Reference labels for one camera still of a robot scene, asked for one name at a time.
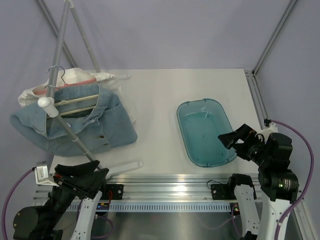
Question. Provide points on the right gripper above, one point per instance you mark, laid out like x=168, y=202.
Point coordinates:
x=247, y=133

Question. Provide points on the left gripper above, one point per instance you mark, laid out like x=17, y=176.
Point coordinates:
x=88, y=186

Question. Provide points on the cream velvet hanger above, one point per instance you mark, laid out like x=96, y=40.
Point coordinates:
x=77, y=107

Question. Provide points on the white pleated skirt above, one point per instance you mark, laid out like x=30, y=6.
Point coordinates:
x=107, y=80

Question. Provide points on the pink hanger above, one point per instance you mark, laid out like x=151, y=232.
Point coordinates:
x=66, y=78

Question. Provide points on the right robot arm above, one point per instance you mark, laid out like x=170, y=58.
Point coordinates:
x=270, y=151

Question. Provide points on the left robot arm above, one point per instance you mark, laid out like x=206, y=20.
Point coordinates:
x=38, y=222

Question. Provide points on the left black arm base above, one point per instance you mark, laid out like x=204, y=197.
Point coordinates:
x=112, y=192

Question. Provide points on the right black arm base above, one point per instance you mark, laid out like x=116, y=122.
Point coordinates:
x=220, y=191

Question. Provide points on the teal plastic bin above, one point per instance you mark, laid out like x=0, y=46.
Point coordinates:
x=200, y=123

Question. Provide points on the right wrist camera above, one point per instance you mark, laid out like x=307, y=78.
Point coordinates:
x=269, y=128

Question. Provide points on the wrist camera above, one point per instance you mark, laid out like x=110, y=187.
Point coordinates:
x=269, y=128
x=43, y=175

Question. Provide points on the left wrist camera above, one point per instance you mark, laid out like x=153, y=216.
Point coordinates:
x=43, y=175

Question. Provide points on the aluminium frame post right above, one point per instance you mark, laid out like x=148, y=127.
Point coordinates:
x=289, y=9

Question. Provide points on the aluminium mounting rail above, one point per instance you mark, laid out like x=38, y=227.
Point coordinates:
x=167, y=188

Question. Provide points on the white slotted cable duct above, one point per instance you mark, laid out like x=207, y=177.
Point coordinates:
x=165, y=207

